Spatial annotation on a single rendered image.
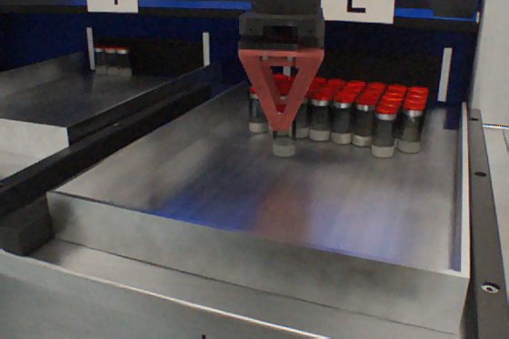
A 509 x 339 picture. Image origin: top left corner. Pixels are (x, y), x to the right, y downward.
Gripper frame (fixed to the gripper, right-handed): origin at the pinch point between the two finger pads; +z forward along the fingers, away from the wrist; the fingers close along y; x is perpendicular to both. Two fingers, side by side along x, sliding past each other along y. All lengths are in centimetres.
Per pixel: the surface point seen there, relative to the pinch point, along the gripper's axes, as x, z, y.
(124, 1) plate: 23.6, -7.7, 24.5
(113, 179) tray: 12.4, 2.8, -9.9
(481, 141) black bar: -18.8, 2.2, 1.8
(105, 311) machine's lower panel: 33, 48, 27
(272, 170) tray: 0.5, 4.2, -3.1
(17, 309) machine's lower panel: 56, 56, 33
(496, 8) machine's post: -22.1, -9.1, 13.0
